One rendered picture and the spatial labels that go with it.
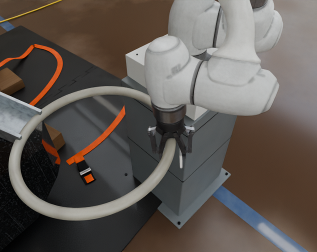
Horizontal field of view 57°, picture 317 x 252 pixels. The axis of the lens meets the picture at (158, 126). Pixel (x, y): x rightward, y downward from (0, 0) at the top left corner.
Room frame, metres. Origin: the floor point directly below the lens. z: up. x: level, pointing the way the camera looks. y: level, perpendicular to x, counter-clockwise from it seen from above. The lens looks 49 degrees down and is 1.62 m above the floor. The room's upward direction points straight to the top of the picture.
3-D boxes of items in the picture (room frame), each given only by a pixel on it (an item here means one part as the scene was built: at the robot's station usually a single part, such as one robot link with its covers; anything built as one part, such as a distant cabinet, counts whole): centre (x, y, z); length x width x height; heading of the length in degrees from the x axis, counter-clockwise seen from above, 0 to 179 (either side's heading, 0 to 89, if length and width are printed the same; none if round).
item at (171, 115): (0.53, -0.03, 1.10); 0.09 x 0.09 x 0.06
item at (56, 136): (1.27, 0.81, 0.07); 0.30 x 0.12 x 0.12; 57
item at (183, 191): (0.99, -0.11, 0.40); 0.50 x 0.50 x 0.80; 45
